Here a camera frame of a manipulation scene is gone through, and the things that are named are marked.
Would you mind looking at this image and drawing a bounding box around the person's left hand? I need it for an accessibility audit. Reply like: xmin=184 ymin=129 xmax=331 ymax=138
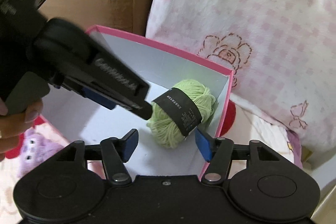
xmin=0 ymin=99 xmax=43 ymax=161

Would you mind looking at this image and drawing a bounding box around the white red bear blanket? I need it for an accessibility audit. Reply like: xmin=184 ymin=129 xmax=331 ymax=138
xmin=1 ymin=101 xmax=302 ymax=223

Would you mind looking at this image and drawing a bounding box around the pink floral pillow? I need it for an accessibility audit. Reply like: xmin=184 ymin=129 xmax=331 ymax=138
xmin=146 ymin=0 xmax=335 ymax=166

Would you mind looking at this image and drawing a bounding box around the pink cardboard box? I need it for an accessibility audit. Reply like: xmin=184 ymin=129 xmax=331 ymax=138
xmin=43 ymin=26 xmax=233 ymax=176

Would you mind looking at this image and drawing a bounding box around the green yarn ball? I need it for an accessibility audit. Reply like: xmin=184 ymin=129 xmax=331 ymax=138
xmin=147 ymin=79 xmax=217 ymax=148

